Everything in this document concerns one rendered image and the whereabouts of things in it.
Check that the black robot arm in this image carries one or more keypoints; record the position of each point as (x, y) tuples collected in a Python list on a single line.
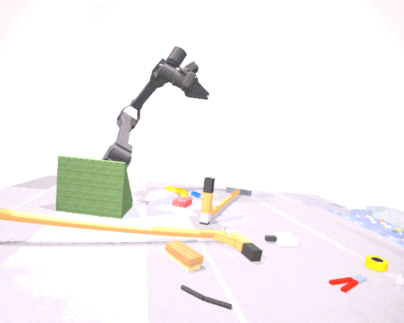
[(121, 149)]

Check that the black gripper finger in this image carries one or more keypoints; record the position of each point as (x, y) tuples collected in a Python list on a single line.
[(198, 96), (197, 88)]

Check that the red-handled pliers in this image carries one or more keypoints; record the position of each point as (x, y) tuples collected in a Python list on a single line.
[(352, 282)]

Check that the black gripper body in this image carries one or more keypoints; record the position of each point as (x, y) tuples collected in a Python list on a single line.
[(182, 81)]

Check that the long yellow pole with dark tip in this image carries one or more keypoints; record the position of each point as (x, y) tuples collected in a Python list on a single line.
[(228, 236)]

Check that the grey bent rod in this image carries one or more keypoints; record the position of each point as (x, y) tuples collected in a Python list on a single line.
[(206, 298)]

